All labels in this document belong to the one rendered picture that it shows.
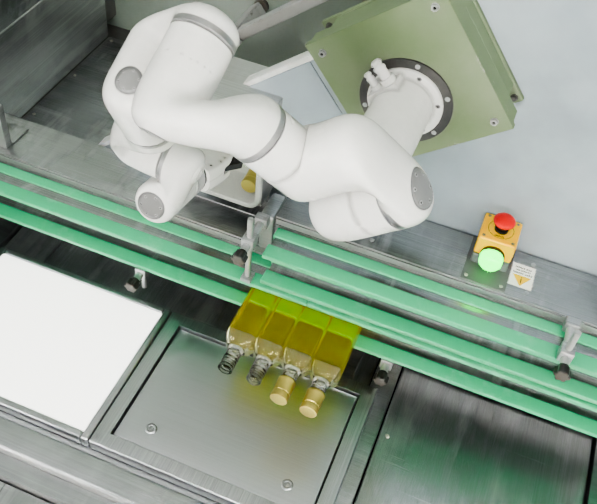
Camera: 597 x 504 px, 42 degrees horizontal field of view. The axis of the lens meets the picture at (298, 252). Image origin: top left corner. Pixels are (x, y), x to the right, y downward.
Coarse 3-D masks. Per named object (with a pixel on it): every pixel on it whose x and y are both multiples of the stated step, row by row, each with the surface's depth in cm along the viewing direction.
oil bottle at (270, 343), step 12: (276, 300) 154; (288, 300) 154; (276, 312) 151; (288, 312) 152; (300, 312) 152; (264, 324) 149; (276, 324) 150; (288, 324) 150; (264, 336) 147; (276, 336) 148; (288, 336) 148; (264, 348) 146; (276, 348) 146; (276, 360) 147
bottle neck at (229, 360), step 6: (228, 348) 147; (234, 348) 147; (228, 354) 146; (234, 354) 146; (240, 354) 147; (222, 360) 145; (228, 360) 145; (234, 360) 145; (222, 366) 146; (228, 366) 144; (234, 366) 145; (222, 372) 146; (228, 372) 145
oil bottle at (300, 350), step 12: (312, 312) 152; (300, 324) 150; (312, 324) 150; (324, 324) 150; (300, 336) 148; (312, 336) 148; (288, 348) 146; (300, 348) 146; (312, 348) 146; (288, 360) 145; (300, 360) 144; (312, 360) 146; (300, 372) 145
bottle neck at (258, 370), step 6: (258, 360) 145; (264, 360) 146; (252, 366) 145; (258, 366) 144; (264, 366) 145; (252, 372) 144; (258, 372) 144; (264, 372) 145; (246, 378) 144; (252, 378) 145; (258, 378) 143; (252, 384) 145; (258, 384) 144
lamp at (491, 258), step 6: (492, 246) 142; (480, 252) 144; (486, 252) 142; (492, 252) 141; (498, 252) 142; (480, 258) 142; (486, 258) 141; (492, 258) 141; (498, 258) 141; (480, 264) 143; (486, 264) 142; (492, 264) 141; (498, 264) 141; (486, 270) 143; (492, 270) 143
